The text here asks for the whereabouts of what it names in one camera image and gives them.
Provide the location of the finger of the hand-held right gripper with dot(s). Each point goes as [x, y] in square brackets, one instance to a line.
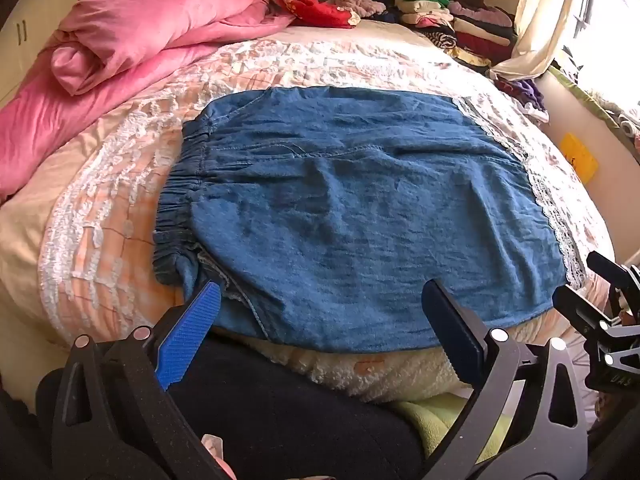
[580, 310]
[612, 272]

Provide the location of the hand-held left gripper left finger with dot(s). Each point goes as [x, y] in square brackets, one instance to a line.
[192, 325]

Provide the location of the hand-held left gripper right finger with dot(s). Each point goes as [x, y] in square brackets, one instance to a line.
[450, 330]

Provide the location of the blue denim pants lace hem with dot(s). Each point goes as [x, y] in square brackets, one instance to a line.
[350, 210]

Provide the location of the light green cloth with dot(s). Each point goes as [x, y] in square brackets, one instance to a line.
[435, 425]

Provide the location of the yellow card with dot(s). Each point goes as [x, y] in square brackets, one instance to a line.
[580, 157]

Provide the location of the person's leg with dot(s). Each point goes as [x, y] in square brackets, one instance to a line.
[300, 420]

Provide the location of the peach printed bed blanket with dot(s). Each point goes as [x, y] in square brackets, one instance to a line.
[125, 185]

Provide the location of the clutter on window sill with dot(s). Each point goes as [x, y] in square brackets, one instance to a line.
[595, 100]

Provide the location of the purple clothes heap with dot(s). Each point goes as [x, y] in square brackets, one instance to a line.
[525, 92]

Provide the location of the cream curtain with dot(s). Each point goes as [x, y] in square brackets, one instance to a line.
[545, 20]

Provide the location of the pink quilt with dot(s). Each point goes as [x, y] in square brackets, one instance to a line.
[125, 35]

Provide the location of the pile of folded clothes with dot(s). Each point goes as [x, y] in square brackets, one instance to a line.
[450, 20]

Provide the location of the red patterned cloth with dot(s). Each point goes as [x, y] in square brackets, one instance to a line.
[320, 10]

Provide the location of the pink fuzzy cloth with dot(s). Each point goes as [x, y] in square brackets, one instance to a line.
[357, 2]

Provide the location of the cream wardrobe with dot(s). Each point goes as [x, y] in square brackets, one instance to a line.
[30, 25]

